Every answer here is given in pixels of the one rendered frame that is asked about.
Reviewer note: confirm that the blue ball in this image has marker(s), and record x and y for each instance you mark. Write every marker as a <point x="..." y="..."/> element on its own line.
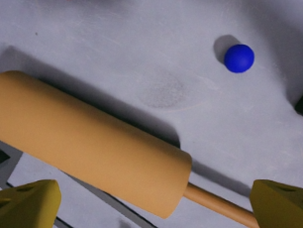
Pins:
<point x="239" y="58"/>

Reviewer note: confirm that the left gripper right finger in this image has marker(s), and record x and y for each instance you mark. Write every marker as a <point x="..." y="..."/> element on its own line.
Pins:
<point x="276" y="204"/>

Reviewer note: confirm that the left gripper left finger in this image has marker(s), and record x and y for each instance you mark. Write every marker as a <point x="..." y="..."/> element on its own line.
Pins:
<point x="30" y="205"/>

